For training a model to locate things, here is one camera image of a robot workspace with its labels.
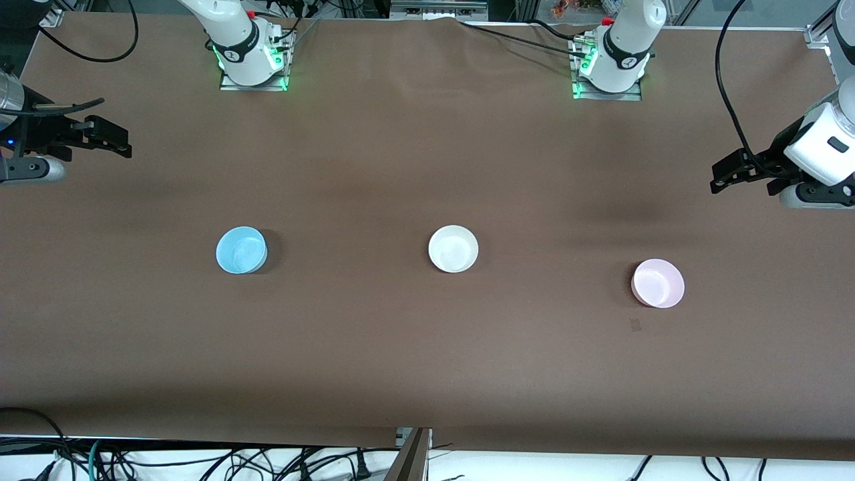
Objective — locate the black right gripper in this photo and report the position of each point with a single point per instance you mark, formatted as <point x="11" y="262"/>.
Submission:
<point x="40" y="138"/>

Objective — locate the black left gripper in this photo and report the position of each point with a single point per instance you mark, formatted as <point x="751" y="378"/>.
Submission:
<point x="773" y="163"/>

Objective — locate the pink bowl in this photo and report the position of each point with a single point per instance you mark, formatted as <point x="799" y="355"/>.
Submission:
<point x="658" y="284"/>

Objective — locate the light blue bowl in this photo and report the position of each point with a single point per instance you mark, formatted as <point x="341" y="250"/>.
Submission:
<point x="240" y="250"/>

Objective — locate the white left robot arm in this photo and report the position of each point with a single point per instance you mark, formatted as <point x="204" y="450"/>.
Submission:
<point x="624" y="47"/>

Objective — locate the white bowl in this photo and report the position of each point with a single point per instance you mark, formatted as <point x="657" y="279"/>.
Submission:
<point x="453" y="248"/>

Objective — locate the colourful small toy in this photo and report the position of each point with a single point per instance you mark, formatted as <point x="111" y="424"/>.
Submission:
<point x="560" y="8"/>

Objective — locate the brown table cover sheet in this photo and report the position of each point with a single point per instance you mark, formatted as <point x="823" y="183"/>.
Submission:
<point x="427" y="167"/>

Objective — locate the grey power strip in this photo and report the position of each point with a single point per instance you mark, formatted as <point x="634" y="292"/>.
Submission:
<point x="437" y="8"/>

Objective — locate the black power plug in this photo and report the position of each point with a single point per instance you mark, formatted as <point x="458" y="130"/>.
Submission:
<point x="362" y="466"/>

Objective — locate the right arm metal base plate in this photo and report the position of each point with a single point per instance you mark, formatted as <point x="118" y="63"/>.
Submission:
<point x="230" y="83"/>

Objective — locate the metal corner bracket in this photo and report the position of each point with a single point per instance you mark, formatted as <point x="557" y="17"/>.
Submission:
<point x="52" y="19"/>
<point x="818" y="37"/>

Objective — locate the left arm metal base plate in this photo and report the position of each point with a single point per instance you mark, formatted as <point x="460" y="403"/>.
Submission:
<point x="604" y="95"/>

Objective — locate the aluminium table frame post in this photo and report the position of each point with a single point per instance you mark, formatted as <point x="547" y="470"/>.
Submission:
<point x="411" y="457"/>

